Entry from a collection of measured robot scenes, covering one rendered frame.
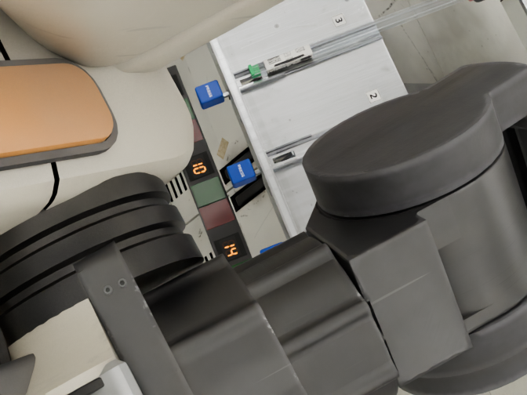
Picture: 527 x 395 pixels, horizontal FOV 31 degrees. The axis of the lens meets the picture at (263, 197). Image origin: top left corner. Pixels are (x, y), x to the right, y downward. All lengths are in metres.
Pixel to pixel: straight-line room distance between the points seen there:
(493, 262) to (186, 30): 0.14
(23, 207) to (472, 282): 0.16
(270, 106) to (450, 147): 0.84
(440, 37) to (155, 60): 1.47
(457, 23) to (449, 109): 1.51
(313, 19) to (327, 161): 0.85
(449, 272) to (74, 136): 0.14
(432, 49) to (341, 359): 1.45
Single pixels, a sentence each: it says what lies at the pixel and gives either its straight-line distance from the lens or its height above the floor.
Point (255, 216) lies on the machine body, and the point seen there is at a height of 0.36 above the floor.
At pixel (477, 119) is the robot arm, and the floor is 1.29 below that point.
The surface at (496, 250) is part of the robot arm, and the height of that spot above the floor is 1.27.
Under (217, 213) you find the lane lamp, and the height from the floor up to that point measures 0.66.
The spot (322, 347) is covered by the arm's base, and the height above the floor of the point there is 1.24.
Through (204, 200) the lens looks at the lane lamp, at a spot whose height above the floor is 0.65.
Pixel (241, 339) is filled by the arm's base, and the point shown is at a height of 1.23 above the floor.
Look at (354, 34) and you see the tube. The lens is 1.19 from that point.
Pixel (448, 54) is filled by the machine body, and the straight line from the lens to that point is 1.79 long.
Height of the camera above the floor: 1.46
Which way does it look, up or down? 42 degrees down
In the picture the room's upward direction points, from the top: 53 degrees clockwise
